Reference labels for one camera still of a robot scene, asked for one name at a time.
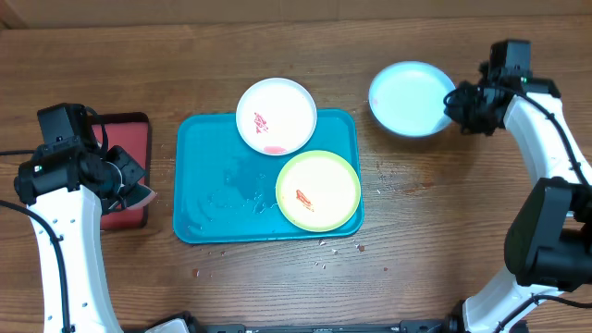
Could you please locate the light blue plate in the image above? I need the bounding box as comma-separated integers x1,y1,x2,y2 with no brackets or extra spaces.
368,61,455,138

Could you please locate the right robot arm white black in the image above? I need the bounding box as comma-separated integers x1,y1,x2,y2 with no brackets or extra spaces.
435,39,591,332

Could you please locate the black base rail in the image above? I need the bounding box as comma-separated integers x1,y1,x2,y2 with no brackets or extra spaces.
142,312,529,333

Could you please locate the green rimmed plate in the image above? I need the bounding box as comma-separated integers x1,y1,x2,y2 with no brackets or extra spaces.
275,150,362,233

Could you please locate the white plate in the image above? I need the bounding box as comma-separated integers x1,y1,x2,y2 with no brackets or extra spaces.
236,78,317,155

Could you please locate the black tray with red liquid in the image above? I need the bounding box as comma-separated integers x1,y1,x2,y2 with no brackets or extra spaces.
101,112,152,231

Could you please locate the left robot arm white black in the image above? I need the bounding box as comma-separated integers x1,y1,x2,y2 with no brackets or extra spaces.
1,103,152,332

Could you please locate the dark green sponge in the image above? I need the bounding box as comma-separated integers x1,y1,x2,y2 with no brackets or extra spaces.
122,183,156,210

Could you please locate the teal plastic tray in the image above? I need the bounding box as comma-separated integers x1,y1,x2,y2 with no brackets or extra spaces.
172,108,365,245

